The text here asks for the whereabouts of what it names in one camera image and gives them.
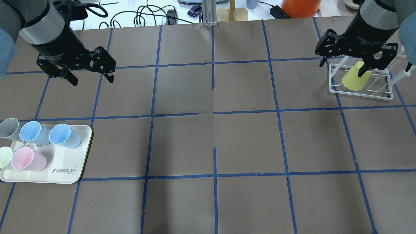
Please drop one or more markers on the pale green plastic cup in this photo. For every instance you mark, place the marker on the pale green plastic cup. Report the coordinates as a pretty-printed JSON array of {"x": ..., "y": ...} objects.
[{"x": 6, "y": 154}]

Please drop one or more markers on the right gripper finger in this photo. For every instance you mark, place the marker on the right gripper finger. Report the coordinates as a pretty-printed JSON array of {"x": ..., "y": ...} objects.
[
  {"x": 328, "y": 46},
  {"x": 378, "y": 59}
]

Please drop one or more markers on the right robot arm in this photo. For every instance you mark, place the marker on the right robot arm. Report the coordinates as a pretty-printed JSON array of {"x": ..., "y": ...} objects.
[{"x": 389, "y": 14}]

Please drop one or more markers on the grey plastic cup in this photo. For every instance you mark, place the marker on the grey plastic cup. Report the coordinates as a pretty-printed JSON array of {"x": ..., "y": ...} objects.
[{"x": 10, "y": 129}]

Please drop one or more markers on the light blue cup middle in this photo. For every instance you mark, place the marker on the light blue cup middle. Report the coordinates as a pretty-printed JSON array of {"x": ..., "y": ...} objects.
[{"x": 36, "y": 133}]

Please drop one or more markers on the light blue cup outer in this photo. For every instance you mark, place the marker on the light blue cup outer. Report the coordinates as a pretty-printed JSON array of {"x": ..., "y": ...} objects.
[{"x": 63, "y": 135}]

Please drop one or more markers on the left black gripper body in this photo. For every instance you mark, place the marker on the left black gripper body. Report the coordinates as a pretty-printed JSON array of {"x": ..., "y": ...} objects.
[{"x": 61, "y": 44}]

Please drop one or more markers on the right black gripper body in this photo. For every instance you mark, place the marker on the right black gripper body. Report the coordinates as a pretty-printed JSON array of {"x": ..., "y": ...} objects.
[{"x": 365, "y": 38}]

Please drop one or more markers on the aluminium frame post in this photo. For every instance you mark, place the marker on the aluminium frame post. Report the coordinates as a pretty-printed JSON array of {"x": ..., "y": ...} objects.
[{"x": 209, "y": 13}]

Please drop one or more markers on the wooden stand base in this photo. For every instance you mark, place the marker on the wooden stand base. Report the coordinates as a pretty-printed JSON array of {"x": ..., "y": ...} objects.
[{"x": 232, "y": 14}]

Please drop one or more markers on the cream plastic tray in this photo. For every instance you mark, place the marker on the cream plastic tray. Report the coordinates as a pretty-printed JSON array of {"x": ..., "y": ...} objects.
[{"x": 64, "y": 165}]

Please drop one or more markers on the orange round object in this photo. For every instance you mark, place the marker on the orange round object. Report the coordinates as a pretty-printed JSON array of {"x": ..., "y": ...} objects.
[{"x": 301, "y": 8}]

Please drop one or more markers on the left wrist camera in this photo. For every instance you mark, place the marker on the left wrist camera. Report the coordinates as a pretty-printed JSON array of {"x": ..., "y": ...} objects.
[{"x": 72, "y": 10}]

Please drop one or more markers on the blue checkered cloth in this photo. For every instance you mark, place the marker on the blue checkered cloth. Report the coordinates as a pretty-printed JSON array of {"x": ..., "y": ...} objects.
[{"x": 195, "y": 11}]

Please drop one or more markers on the light blue cup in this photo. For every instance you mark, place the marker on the light blue cup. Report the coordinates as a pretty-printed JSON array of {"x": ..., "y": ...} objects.
[
  {"x": 63, "y": 135},
  {"x": 36, "y": 133}
]

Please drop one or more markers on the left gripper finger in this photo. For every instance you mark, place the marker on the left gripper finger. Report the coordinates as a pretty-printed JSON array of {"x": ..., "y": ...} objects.
[
  {"x": 102, "y": 62},
  {"x": 54, "y": 71}
]

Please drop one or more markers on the black power brick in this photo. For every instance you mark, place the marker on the black power brick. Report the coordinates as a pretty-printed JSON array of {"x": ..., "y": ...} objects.
[{"x": 171, "y": 17}]

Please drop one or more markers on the yellow plastic cup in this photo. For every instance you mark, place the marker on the yellow plastic cup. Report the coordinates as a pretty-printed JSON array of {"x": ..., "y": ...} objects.
[{"x": 352, "y": 81}]

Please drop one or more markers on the black power adapter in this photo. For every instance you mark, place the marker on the black power adapter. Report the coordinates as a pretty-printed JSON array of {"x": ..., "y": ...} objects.
[{"x": 278, "y": 13}]

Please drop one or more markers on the beige round plate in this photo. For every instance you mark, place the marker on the beige round plate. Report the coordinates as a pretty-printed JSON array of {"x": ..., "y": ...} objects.
[{"x": 353, "y": 4}]

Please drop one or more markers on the pink plastic cup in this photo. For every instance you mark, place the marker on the pink plastic cup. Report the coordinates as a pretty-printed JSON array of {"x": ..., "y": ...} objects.
[{"x": 28, "y": 159}]

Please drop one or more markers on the white wire dish rack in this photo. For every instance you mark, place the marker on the white wire dish rack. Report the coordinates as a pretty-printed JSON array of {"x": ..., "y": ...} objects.
[{"x": 376, "y": 84}]

